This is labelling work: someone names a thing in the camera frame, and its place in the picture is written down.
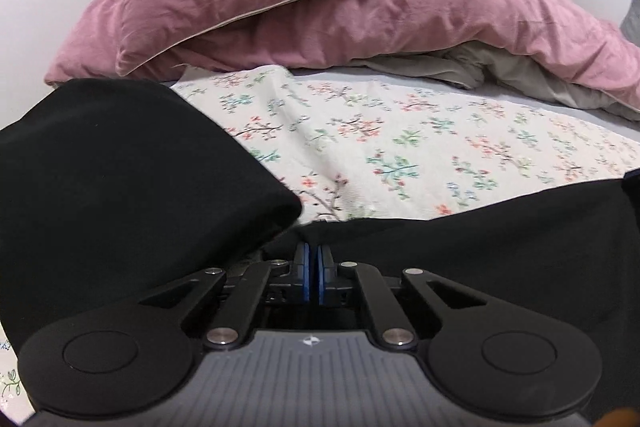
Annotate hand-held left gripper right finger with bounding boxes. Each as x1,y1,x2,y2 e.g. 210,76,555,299
316,243,489,351

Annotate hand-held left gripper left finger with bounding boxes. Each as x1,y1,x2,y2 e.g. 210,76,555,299
138,243,312,351

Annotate black pants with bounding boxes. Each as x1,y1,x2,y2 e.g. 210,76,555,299
0,78,640,360

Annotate floral bed sheet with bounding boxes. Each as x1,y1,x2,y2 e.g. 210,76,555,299
0,64,640,425

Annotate grey blanket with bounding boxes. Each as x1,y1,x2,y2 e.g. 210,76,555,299
620,0,640,38

